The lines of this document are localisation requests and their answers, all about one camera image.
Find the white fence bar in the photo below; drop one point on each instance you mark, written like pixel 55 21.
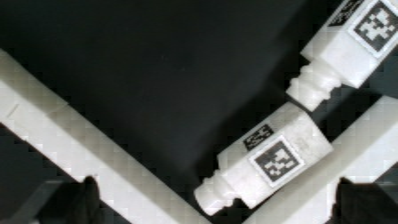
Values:
pixel 362 157
pixel 51 127

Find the white table leg with tag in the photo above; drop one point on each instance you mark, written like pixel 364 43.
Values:
pixel 263 160
pixel 346 49

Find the white right fence bar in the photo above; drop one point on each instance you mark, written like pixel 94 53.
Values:
pixel 362 157

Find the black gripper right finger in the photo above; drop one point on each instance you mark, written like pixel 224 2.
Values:
pixel 362 206

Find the white front fence bar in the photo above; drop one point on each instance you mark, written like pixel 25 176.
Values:
pixel 51 127

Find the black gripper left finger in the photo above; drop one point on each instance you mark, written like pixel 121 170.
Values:
pixel 60 204

